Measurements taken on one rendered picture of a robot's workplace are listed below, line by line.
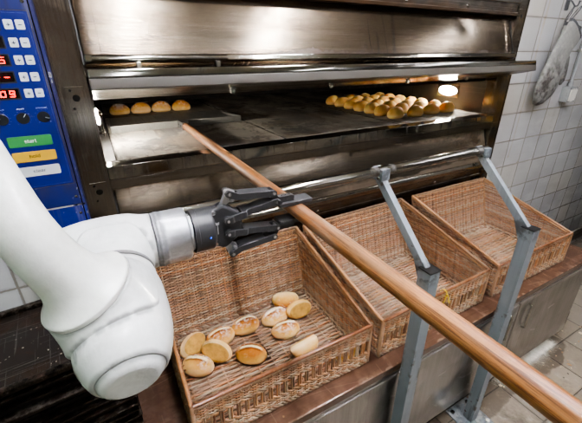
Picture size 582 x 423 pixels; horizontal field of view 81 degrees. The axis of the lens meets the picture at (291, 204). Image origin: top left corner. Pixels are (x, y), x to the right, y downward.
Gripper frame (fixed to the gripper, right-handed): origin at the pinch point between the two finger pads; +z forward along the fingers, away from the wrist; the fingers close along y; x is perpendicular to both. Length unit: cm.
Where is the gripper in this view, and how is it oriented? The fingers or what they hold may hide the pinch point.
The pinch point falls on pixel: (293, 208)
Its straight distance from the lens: 67.4
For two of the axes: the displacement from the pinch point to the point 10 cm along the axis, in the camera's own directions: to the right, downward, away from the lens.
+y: -0.1, 9.1, 4.1
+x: 4.8, 3.6, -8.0
